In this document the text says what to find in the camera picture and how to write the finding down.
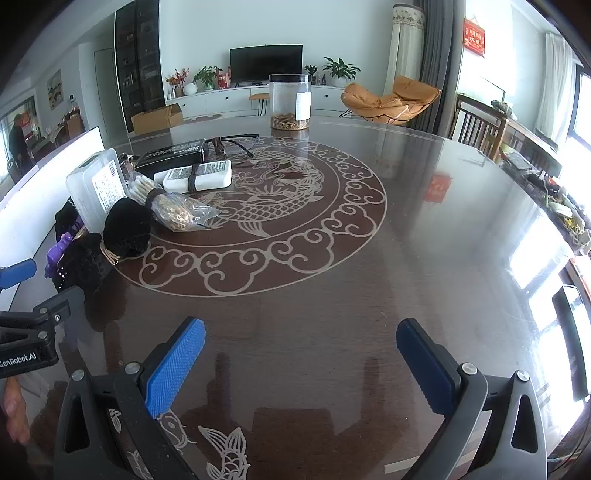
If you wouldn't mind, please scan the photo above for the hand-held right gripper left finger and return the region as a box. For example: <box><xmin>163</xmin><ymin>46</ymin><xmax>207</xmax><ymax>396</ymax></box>
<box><xmin>54</xmin><ymin>316</ymin><xmax>206</xmax><ymax>480</ymax></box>

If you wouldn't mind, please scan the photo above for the orange lounge chair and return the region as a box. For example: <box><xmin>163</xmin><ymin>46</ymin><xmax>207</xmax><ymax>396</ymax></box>
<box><xmin>340</xmin><ymin>76</ymin><xmax>442</xmax><ymax>127</ymax></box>

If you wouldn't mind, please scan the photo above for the black framed panel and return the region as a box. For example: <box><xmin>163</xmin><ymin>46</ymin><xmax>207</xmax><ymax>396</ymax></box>
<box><xmin>551</xmin><ymin>284</ymin><xmax>591</xmax><ymax>403</ymax></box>

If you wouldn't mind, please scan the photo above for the clear plastic floss box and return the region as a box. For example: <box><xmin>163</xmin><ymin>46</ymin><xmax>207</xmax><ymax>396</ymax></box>
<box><xmin>66</xmin><ymin>148</ymin><xmax>131</xmax><ymax>234</ymax></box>

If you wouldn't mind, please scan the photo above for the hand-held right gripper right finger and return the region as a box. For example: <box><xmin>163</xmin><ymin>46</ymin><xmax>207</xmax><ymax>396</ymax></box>
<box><xmin>396</xmin><ymin>318</ymin><xmax>548</xmax><ymax>480</ymax></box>

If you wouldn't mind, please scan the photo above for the grey curtain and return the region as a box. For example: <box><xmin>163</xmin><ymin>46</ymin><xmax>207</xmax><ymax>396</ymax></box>
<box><xmin>412</xmin><ymin>0</ymin><xmax>465</xmax><ymax>134</ymax></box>

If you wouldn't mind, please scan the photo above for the white packet with black band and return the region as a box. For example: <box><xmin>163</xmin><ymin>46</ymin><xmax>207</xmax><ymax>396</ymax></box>
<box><xmin>154</xmin><ymin>160</ymin><xmax>233</xmax><ymax>193</ymax></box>

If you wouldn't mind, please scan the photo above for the clear plastic jar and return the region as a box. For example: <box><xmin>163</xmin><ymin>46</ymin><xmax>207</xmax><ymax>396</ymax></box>
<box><xmin>269</xmin><ymin>73</ymin><xmax>312</xmax><ymax>132</ymax></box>

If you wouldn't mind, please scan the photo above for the black television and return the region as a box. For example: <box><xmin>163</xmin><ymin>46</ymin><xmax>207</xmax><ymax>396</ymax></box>
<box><xmin>229</xmin><ymin>44</ymin><xmax>304</xmax><ymax>86</ymax></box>

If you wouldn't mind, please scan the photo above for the purple hair clip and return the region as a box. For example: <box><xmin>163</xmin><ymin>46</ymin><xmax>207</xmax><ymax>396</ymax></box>
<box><xmin>44</xmin><ymin>233</ymin><xmax>75</xmax><ymax>278</ymax></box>

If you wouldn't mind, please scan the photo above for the dark glass display cabinet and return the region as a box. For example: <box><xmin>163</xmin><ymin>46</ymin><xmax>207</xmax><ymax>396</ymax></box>
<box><xmin>114</xmin><ymin>0</ymin><xmax>167</xmax><ymax>134</ymax></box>

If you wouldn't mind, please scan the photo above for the white counter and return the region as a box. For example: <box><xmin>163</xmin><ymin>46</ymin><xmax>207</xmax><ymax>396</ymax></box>
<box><xmin>0</xmin><ymin>126</ymin><xmax>105</xmax><ymax>315</ymax></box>

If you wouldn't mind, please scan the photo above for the black flat box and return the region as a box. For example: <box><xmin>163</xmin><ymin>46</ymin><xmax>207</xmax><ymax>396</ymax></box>
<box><xmin>135</xmin><ymin>138</ymin><xmax>207</xmax><ymax>181</ymax></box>

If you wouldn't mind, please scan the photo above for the green potted plant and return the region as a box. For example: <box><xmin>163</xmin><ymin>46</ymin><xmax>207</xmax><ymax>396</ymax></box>
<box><xmin>193</xmin><ymin>65</ymin><xmax>223</xmax><ymax>91</ymax></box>

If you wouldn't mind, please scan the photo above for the wooden chair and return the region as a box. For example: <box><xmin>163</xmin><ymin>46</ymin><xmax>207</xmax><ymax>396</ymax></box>
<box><xmin>449</xmin><ymin>93</ymin><xmax>509</xmax><ymax>161</ymax></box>

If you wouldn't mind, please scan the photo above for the red wall hanging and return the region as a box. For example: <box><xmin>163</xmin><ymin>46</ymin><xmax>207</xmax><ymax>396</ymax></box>
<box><xmin>463</xmin><ymin>18</ymin><xmax>487</xmax><ymax>59</ymax></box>

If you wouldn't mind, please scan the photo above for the large leafy potted plant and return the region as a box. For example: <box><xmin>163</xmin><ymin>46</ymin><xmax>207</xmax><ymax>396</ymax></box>
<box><xmin>322</xmin><ymin>57</ymin><xmax>361</xmax><ymax>88</ymax></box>

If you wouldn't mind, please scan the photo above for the cardboard box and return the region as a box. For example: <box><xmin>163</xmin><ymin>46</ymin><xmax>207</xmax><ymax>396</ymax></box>
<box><xmin>130</xmin><ymin>103</ymin><xmax>184</xmax><ymax>136</ymax></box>

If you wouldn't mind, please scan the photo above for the framed wall picture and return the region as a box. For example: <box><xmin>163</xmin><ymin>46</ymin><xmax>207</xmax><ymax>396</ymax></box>
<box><xmin>47</xmin><ymin>69</ymin><xmax>64</xmax><ymax>110</ymax></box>

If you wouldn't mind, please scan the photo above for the cluttered side table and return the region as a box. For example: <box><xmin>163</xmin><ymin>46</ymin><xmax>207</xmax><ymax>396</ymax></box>
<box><xmin>498</xmin><ymin>102</ymin><xmax>591</xmax><ymax>259</ymax></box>

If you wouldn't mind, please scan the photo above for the red flower arrangement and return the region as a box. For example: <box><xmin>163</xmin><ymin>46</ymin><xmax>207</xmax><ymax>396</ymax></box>
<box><xmin>166</xmin><ymin>68</ymin><xmax>190</xmax><ymax>98</ymax></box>

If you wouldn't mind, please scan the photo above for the person's left hand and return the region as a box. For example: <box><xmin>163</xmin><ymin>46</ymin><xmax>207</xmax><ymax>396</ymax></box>
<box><xmin>0</xmin><ymin>378</ymin><xmax>32</xmax><ymax>446</ymax></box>

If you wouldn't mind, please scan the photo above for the bundle of cotton swabs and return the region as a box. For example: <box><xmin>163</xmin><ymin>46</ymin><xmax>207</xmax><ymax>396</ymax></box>
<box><xmin>126</xmin><ymin>173</ymin><xmax>158</xmax><ymax>205</ymax></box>

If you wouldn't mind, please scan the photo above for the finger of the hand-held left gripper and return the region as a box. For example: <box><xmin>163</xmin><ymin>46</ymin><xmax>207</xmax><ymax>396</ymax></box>
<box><xmin>0</xmin><ymin>258</ymin><xmax>38</xmax><ymax>291</ymax></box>
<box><xmin>30</xmin><ymin>285</ymin><xmax>86</xmax><ymax>330</ymax></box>

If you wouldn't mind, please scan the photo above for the black velvet pouch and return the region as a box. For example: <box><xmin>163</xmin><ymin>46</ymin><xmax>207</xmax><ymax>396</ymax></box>
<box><xmin>102</xmin><ymin>198</ymin><xmax>151</xmax><ymax>260</ymax></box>

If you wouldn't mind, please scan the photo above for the white tv console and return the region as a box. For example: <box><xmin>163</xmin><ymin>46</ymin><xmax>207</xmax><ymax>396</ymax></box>
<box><xmin>165</xmin><ymin>83</ymin><xmax>348</xmax><ymax>120</ymax></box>

